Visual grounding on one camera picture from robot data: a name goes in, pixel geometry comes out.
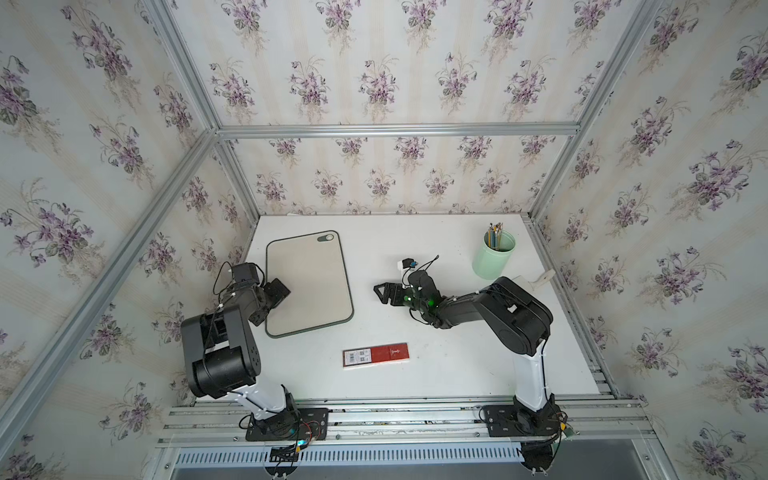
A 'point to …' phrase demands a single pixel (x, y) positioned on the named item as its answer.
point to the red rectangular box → (367, 356)
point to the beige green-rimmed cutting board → (313, 269)
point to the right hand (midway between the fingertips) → (384, 291)
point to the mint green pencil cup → (489, 264)
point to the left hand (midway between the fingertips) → (279, 302)
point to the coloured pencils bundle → (494, 235)
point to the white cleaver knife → (530, 286)
